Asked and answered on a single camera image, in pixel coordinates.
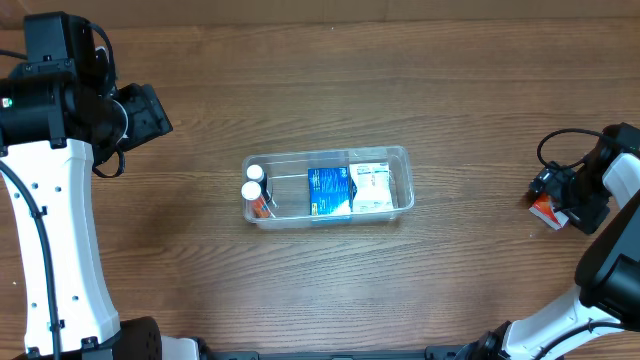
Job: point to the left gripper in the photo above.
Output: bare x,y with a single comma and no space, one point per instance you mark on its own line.
147,116

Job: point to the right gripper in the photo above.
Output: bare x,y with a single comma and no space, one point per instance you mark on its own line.
573,201

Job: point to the red medicine box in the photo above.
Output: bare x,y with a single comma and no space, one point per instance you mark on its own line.
543,208

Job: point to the black bottle white cap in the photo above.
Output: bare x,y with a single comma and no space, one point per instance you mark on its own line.
259,175

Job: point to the orange pill bottle white cap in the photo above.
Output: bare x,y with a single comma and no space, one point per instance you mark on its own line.
251,191

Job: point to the clear plastic container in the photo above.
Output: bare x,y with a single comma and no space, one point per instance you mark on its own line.
288,173

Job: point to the blue medicine box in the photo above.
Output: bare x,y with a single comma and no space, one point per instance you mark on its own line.
329,191

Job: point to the white medicine box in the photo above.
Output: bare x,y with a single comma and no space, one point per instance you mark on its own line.
371,187

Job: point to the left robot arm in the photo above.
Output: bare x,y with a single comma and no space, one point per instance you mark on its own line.
62,118

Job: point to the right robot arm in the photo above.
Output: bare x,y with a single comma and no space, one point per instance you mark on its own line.
605,297

